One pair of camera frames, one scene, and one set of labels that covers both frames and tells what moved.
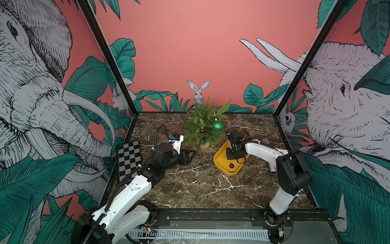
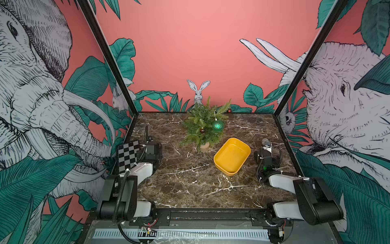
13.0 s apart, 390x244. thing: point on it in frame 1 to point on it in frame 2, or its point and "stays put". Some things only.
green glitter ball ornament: x=218 y=126 stays put
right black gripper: x=229 y=155 to x=256 y=155
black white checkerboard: x=129 y=160 stays put
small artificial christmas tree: x=204 y=124 stays put
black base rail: x=237 y=219 stays put
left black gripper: x=184 y=157 to x=160 y=154
